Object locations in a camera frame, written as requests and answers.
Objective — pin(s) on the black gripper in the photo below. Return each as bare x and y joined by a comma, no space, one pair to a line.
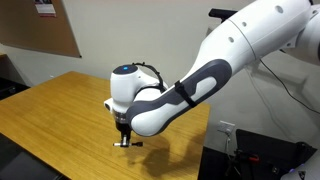
122,126

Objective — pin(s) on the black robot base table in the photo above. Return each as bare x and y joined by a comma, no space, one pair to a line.
266,146

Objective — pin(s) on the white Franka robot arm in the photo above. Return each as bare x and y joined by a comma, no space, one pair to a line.
260,26

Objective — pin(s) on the brown cork board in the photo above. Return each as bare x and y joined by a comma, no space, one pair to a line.
33,26

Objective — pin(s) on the printed paper flyer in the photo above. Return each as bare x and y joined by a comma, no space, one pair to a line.
45,7

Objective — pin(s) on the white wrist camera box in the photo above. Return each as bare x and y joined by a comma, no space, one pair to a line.
108,106

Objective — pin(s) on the white wall outlet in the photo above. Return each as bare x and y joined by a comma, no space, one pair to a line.
226,127

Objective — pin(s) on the black stereo camera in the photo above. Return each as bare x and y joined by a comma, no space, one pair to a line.
221,14

